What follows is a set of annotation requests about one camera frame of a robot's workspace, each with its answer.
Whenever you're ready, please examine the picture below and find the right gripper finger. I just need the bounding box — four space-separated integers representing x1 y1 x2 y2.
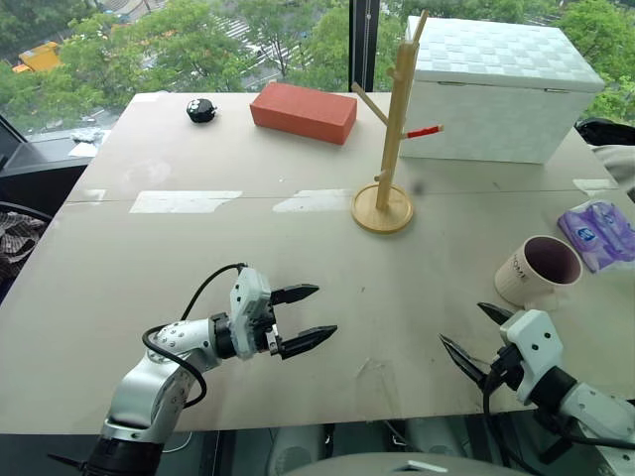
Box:
438 333 493 388
476 301 515 327

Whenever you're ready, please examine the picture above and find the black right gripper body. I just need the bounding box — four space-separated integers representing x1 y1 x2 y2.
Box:
488 345 526 394

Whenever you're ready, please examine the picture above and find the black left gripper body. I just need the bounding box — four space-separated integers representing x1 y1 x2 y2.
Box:
253 292 284 356

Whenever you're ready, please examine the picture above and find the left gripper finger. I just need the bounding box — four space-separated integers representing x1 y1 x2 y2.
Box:
277 324 339 361
270 283 320 306

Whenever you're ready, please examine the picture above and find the white mug maroon interior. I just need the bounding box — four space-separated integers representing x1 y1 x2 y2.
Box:
493 235 583 312

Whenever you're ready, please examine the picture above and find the wooden mug tree stand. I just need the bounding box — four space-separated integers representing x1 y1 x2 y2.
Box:
350 9 445 236

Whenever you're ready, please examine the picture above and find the pale rounded shape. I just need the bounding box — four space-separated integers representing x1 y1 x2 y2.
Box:
405 417 468 456
266 424 329 476

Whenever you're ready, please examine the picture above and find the grey rounded robot torso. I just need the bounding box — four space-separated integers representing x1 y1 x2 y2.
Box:
281 449 508 476

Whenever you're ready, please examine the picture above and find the purple tissue pack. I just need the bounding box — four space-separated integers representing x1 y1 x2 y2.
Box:
556 198 635 274

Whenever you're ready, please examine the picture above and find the red brick-shaped block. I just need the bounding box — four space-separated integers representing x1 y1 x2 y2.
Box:
248 81 359 147

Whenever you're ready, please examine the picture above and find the grey cloth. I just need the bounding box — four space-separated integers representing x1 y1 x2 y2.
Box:
591 144 635 200

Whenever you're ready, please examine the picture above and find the white box with checkered lid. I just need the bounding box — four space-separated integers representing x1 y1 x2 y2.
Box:
398 14 607 167

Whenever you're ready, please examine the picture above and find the small black round object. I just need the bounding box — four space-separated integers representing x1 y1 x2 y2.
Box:
186 98 220 124

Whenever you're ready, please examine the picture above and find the black bag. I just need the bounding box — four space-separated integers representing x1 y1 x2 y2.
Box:
573 117 635 148

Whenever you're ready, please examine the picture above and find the crumpled silver foil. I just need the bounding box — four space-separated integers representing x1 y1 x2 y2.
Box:
68 128 112 146

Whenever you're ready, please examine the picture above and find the plaid cloth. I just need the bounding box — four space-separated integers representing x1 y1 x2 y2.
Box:
0 209 49 295

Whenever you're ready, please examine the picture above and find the yellow vehicle outside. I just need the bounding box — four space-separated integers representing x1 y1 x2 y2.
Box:
11 41 64 75

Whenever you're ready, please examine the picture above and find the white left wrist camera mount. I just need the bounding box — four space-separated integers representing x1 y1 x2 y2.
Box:
228 267 274 361

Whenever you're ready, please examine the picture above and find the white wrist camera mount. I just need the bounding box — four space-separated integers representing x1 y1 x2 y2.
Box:
228 267 274 361
499 308 566 407

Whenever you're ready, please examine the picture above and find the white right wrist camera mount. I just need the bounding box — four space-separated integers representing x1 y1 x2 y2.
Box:
499 308 566 407

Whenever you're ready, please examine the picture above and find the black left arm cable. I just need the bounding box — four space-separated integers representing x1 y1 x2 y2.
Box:
142 262 249 409

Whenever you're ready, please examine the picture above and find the black window frame post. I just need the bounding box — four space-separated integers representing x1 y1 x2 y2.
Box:
348 0 382 93

